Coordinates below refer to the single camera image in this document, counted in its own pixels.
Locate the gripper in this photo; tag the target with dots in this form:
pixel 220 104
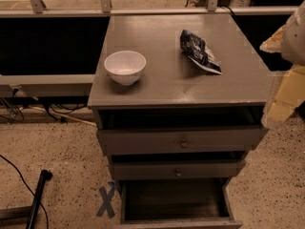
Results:
pixel 294 43

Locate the blue chip bag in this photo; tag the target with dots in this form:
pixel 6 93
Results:
pixel 199 52

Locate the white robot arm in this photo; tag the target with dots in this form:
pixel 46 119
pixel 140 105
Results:
pixel 293 39

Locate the grey top drawer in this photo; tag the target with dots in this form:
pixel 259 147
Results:
pixel 181 130

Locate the grey drawer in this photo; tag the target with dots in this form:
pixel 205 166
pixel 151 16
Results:
pixel 172 166
pixel 181 130
pixel 200 203

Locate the grey drawer cabinet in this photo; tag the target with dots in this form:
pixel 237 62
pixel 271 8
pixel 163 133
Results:
pixel 137 96

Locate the grey middle drawer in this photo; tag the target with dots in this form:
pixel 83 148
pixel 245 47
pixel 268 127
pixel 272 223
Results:
pixel 172 166

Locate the grey bottom drawer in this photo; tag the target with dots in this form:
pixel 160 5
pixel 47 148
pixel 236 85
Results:
pixel 200 203

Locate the white bowl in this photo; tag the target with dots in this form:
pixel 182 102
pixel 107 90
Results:
pixel 125 67

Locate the blue tape cross mark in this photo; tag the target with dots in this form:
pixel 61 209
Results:
pixel 106 206

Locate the black stand leg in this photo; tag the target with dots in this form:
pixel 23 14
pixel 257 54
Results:
pixel 45 175

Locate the grey metal railing frame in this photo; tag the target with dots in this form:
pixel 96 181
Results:
pixel 46 44

